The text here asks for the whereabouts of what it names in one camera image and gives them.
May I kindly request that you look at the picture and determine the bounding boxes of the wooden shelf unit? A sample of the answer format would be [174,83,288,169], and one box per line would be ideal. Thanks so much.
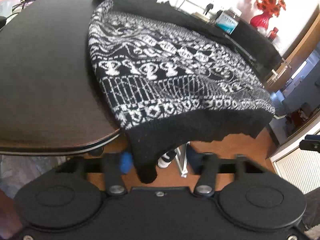
[265,15,320,93]

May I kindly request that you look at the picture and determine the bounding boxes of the black white patterned sweater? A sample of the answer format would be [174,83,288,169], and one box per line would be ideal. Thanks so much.
[86,0,277,184]

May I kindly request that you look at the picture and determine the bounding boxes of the orange artificial flowers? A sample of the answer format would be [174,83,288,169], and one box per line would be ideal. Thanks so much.
[255,0,287,18]

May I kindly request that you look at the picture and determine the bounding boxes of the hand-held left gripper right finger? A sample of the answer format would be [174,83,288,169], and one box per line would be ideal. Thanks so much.
[187,147,266,198]

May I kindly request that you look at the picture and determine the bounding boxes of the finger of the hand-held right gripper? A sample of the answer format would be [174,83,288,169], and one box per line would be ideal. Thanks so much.
[299,134,320,153]

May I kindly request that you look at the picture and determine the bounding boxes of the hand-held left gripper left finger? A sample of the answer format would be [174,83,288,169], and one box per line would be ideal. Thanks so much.
[55,152,133,197]

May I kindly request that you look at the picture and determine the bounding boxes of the white table leg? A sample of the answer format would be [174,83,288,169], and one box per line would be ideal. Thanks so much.
[175,142,190,178]

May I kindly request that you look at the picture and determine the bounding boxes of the brown supplement bottle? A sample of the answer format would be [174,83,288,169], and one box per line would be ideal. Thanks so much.
[214,8,242,35]

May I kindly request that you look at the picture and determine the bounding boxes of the small red bottle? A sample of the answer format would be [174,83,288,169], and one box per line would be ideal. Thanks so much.
[268,27,279,42]

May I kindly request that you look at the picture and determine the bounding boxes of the white radiator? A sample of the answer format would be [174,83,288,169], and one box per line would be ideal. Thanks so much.
[270,147,320,195]

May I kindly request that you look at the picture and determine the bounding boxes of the red vase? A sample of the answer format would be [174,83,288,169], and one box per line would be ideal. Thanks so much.
[250,12,272,30]

